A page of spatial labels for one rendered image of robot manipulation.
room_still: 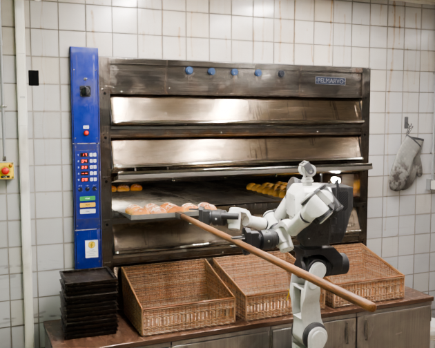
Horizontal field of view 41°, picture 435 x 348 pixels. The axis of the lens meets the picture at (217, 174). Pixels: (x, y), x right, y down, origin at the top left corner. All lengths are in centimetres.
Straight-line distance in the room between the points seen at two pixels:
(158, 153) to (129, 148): 18
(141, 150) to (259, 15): 117
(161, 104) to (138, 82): 20
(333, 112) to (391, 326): 148
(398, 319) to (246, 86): 179
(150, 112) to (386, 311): 193
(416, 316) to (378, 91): 158
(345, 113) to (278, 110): 53
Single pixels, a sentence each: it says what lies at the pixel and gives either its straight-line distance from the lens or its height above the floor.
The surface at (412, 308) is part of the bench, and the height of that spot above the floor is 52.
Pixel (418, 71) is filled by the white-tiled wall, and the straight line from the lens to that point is 464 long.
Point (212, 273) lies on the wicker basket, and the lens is 367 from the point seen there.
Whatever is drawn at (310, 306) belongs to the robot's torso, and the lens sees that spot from 313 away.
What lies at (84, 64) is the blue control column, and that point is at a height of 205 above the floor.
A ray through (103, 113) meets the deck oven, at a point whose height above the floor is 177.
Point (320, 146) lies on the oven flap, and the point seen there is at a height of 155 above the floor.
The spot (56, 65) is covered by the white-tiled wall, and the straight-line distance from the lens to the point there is 349.
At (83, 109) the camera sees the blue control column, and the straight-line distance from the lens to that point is 347.
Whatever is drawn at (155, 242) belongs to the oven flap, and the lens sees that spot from 367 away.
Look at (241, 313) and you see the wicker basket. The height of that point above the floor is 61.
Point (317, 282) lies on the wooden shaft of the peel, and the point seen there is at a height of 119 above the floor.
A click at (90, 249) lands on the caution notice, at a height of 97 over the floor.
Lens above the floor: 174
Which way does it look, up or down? 5 degrees down
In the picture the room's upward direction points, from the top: straight up
